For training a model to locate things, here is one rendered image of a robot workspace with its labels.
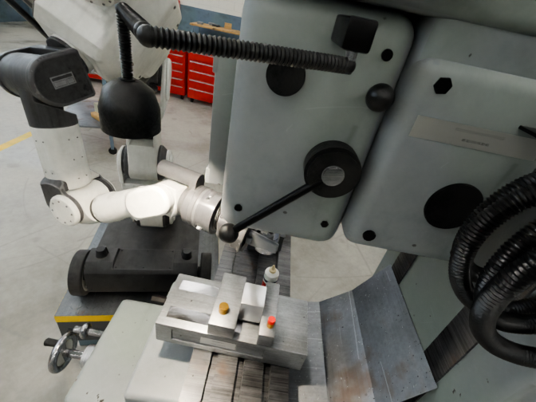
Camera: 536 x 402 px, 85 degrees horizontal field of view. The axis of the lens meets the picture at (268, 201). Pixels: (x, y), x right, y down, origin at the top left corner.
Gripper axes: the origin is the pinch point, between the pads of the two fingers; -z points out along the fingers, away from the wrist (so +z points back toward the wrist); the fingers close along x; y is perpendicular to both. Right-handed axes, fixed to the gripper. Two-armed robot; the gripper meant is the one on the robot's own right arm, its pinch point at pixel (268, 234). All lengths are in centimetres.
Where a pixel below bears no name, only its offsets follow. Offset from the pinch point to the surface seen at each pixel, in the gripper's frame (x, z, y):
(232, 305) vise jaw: -3.7, 3.2, 20.7
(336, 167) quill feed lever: -11.0, -8.5, -23.4
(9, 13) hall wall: 562, 963, 120
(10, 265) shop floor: 25, 160, 126
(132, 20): -24.5, 8.3, -34.8
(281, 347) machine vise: -5.3, -10.7, 24.5
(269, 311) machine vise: -1.1, -5.0, 20.6
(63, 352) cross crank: -17, 49, 61
